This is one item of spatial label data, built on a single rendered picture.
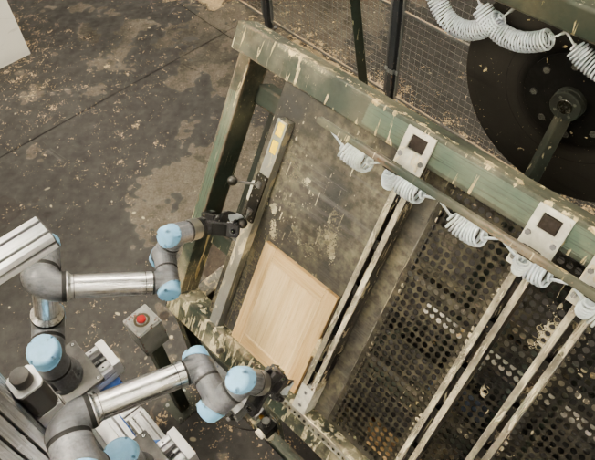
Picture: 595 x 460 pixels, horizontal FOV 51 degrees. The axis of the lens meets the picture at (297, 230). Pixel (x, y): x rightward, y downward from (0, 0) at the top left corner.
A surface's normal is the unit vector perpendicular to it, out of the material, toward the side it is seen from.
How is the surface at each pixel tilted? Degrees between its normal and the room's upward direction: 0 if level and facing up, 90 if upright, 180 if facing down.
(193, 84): 0
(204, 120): 0
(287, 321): 60
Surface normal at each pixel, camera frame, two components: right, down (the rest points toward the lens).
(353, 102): -0.63, 0.19
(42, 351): 0.00, -0.50
